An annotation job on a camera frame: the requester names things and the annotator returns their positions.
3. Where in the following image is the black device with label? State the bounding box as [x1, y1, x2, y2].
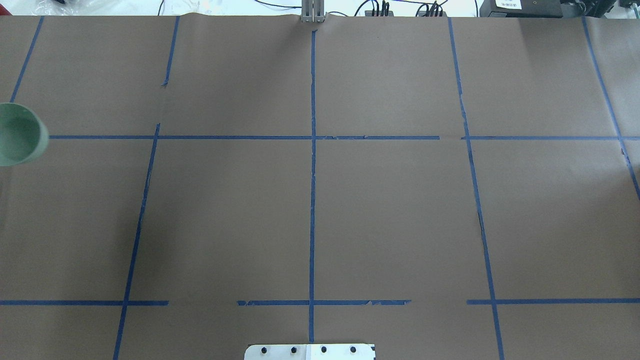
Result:
[478, 0, 563, 19]

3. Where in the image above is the grey metal camera post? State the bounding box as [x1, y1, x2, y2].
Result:
[301, 0, 326, 23]

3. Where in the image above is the mint green bowl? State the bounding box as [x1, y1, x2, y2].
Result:
[0, 102, 50, 167]

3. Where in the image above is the black cable hub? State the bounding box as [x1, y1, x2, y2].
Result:
[358, 0, 394, 18]

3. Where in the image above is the black cable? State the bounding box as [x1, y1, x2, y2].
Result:
[255, 0, 303, 11]

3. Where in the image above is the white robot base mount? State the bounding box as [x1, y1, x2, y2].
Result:
[243, 342, 377, 360]

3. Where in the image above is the clear plastic bag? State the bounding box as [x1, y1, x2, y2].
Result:
[30, 0, 94, 16]

